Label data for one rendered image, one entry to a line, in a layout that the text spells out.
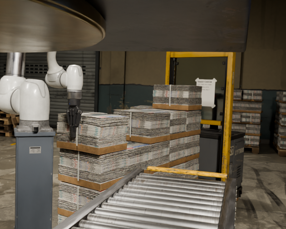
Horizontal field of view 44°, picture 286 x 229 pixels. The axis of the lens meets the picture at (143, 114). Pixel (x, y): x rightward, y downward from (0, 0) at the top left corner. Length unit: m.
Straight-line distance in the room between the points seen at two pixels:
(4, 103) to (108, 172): 0.75
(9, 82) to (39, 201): 0.67
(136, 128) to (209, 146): 1.31
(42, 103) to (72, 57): 8.24
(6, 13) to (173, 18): 0.11
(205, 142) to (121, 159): 1.65
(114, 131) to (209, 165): 1.81
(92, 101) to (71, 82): 7.67
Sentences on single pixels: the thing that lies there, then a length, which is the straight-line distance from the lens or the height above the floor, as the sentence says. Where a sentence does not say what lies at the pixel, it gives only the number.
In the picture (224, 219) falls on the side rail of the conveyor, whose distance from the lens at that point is 1.32.
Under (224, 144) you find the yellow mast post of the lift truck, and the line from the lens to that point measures 3.58.
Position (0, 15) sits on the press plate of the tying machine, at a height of 1.29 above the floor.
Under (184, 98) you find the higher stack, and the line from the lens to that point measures 3.14.
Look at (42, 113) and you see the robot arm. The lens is 1.93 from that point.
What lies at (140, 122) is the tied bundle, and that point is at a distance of 2.67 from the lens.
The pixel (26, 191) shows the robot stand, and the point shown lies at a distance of 1.98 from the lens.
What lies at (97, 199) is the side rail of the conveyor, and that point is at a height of 0.80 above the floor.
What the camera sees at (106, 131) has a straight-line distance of 2.18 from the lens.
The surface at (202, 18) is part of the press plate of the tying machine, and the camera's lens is 0.24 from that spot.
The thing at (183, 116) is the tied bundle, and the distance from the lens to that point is 3.06.
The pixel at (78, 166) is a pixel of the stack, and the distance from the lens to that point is 2.32.
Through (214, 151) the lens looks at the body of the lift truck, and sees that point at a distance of 3.80.
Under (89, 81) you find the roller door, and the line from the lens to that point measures 9.87.
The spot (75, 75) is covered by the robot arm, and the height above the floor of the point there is 1.31.
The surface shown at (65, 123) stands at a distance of 2.33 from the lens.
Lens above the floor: 1.25
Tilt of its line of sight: 4 degrees down
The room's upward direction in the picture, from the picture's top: 2 degrees clockwise
